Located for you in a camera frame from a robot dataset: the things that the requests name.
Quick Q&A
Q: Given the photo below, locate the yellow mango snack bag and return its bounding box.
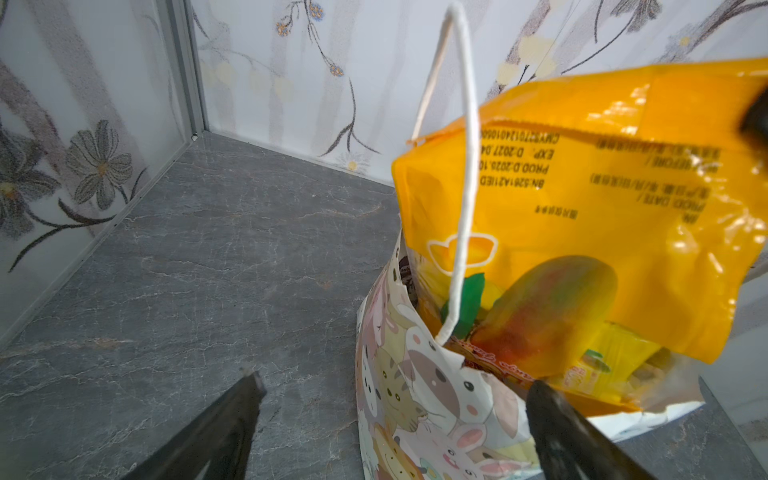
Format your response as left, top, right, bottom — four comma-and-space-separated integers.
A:
392, 59, 767, 415

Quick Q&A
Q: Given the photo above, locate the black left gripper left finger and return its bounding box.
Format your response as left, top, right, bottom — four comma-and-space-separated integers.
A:
125, 372, 267, 479

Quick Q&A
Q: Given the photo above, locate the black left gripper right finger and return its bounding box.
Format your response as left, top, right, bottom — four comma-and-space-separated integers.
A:
526, 380, 654, 480

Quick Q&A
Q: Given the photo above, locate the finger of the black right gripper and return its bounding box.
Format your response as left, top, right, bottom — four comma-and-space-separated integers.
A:
739, 89, 768, 149

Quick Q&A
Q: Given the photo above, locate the white cartoon paper bag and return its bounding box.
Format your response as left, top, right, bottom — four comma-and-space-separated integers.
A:
356, 4, 703, 479

